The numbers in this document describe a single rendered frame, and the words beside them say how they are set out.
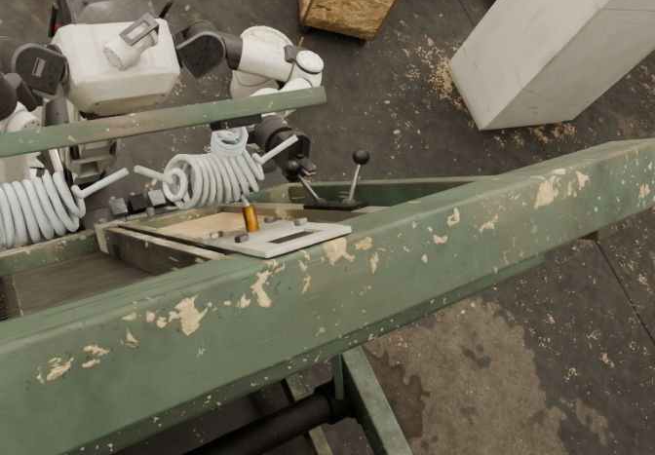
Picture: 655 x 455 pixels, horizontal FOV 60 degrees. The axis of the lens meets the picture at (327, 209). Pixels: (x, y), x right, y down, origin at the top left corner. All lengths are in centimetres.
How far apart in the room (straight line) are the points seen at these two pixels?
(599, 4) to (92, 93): 256
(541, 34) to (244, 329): 315
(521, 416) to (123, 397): 276
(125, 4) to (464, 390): 230
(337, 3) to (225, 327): 316
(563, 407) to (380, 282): 279
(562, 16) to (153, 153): 227
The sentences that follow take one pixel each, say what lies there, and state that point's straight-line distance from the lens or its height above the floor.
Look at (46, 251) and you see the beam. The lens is 169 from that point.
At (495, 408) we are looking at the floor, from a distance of 307.
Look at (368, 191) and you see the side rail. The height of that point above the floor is 129.
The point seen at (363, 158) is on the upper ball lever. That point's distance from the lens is 118.
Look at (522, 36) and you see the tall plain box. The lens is 362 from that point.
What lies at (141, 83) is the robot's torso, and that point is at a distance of 149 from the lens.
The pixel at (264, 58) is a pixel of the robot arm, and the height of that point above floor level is 134.
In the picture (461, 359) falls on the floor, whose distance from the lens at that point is 303.
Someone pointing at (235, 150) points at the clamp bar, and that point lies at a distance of 65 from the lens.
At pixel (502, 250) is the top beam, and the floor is 193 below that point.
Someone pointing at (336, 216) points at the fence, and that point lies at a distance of 118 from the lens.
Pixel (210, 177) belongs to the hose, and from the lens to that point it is 64.
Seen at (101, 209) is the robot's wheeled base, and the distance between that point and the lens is 254.
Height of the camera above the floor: 243
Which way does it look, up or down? 54 degrees down
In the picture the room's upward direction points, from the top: 36 degrees clockwise
